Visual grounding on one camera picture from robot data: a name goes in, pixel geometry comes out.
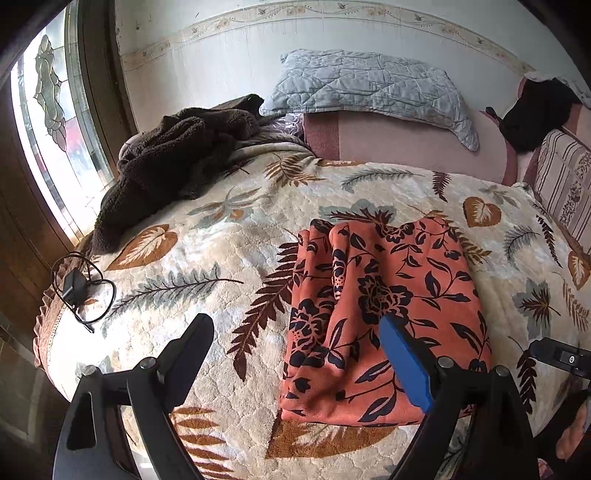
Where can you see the pink bed cushion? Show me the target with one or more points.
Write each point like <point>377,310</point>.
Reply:
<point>406,143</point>

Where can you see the cream leaf-print plush blanket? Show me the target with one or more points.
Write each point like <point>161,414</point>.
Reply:
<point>217,244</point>

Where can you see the grey quilted pillow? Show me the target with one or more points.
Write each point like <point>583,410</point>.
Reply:
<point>364,83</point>

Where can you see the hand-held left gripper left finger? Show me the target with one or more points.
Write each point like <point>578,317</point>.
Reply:
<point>184,374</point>

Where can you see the black charger adapter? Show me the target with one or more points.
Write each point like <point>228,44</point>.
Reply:
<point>73,288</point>

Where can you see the dark brown fleece garment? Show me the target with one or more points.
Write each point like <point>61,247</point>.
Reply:
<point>171,157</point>

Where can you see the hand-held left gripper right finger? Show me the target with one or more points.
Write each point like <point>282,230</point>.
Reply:
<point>406,364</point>

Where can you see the purple patterned cloth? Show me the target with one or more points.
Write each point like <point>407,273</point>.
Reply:
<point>286,125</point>

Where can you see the pink ruffled bed sheet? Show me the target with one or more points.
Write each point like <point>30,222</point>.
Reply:
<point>48,318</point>

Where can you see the black cloth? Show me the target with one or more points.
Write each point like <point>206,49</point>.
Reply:
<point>538,115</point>

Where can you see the striped floral pillow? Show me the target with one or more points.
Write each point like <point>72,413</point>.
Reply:
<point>565,184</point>

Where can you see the orange black floral garment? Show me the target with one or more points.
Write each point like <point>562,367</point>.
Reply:
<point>369,295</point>

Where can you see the stained glass window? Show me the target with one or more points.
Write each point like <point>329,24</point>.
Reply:
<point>51,106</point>

